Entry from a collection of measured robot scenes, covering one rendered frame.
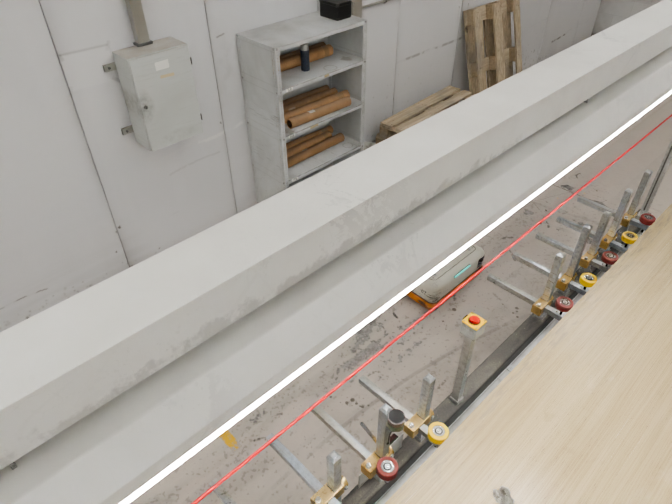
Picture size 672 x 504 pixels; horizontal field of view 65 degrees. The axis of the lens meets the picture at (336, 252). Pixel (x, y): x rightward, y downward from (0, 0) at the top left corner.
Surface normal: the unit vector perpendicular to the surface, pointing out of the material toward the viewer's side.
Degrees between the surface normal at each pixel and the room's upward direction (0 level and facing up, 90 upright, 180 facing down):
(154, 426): 61
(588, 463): 0
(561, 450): 0
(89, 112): 90
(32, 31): 90
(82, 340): 0
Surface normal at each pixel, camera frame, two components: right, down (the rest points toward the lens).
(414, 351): 0.00, -0.77
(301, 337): 0.60, 0.02
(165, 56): 0.69, 0.46
